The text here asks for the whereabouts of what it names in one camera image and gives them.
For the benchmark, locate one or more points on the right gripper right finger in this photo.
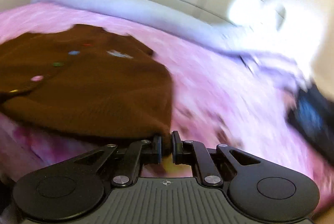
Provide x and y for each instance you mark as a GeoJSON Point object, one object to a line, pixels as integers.
{"type": "Point", "coordinates": [196, 155]}

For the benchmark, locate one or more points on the pink rose blanket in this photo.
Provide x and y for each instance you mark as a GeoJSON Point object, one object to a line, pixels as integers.
{"type": "Point", "coordinates": [218, 100]}

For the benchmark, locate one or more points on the lavender striped quilt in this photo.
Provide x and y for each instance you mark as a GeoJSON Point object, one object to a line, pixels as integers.
{"type": "Point", "coordinates": [263, 52]}

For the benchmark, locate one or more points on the brown knitted vest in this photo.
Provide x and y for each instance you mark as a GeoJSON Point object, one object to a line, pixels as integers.
{"type": "Point", "coordinates": [86, 81]}

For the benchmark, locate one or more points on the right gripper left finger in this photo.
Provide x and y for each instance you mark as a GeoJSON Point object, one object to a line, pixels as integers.
{"type": "Point", "coordinates": [130, 160]}

